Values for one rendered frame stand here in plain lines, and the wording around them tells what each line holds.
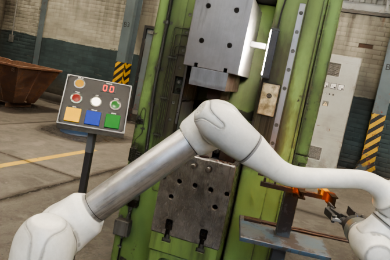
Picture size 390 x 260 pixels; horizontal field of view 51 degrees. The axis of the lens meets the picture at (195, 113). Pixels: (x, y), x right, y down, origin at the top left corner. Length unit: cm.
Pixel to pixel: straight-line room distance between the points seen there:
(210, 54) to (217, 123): 108
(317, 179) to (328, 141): 616
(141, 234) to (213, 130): 153
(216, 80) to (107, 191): 103
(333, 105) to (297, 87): 511
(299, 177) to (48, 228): 69
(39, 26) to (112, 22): 210
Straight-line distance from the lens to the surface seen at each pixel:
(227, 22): 216
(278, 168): 117
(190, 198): 217
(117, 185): 130
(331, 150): 738
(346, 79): 735
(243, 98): 260
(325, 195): 183
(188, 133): 125
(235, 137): 110
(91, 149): 230
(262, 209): 233
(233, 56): 213
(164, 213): 224
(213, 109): 111
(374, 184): 128
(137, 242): 257
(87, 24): 1005
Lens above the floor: 133
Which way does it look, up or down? 6 degrees down
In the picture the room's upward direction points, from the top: 11 degrees clockwise
